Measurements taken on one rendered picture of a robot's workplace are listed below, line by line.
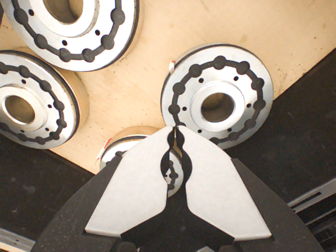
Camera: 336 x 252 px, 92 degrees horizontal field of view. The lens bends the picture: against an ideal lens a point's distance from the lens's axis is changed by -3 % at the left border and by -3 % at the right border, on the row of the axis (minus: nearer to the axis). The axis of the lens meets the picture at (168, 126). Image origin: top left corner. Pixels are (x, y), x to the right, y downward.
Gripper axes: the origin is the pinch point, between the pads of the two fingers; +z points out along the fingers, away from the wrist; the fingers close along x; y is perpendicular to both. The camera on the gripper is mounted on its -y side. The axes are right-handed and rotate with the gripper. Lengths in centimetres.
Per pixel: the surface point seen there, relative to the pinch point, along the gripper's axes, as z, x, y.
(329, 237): 37, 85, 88
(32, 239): -3.1, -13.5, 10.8
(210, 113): 5.3, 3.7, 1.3
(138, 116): 6.8, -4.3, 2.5
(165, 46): 6.9, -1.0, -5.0
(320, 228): 42, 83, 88
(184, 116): 3.7, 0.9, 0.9
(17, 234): -3.1, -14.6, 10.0
